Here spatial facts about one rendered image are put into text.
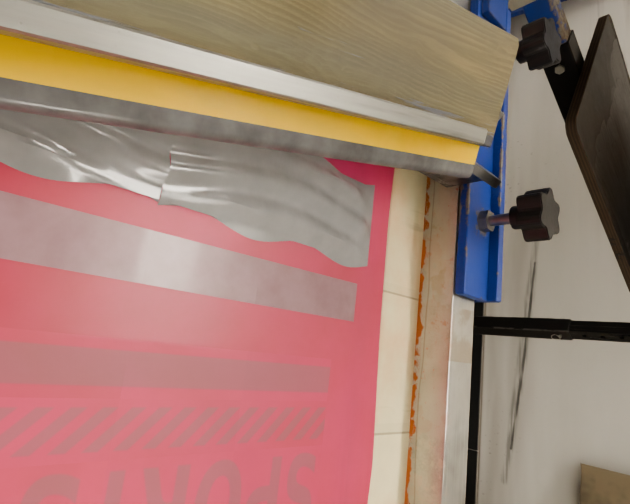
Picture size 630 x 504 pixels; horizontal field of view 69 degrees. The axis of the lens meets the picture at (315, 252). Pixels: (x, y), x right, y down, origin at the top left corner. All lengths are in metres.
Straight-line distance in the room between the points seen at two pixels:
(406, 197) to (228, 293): 0.21
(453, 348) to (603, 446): 1.80
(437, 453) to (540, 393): 1.85
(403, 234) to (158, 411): 0.25
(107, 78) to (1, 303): 0.11
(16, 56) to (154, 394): 0.17
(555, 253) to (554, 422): 0.71
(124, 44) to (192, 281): 0.14
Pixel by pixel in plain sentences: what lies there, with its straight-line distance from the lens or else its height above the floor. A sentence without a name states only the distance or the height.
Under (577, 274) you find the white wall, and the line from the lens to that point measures 2.25.
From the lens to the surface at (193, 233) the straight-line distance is 0.28.
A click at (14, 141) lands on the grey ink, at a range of 0.25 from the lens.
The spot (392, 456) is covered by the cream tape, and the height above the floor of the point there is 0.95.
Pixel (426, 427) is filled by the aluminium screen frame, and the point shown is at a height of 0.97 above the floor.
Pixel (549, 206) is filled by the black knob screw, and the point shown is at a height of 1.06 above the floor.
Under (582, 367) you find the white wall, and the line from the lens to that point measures 2.20.
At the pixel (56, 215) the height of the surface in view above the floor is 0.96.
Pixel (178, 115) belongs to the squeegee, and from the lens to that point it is 0.22.
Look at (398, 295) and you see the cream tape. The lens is 0.41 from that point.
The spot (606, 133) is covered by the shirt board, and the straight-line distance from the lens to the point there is 1.07.
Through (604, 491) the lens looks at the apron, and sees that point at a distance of 2.15.
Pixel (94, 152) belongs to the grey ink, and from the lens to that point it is 0.26.
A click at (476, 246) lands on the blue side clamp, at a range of 0.43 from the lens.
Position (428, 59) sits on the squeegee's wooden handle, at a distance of 0.29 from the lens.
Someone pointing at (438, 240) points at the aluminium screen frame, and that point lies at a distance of 0.43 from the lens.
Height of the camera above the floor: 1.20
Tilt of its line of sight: 47 degrees down
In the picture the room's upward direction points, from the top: 84 degrees clockwise
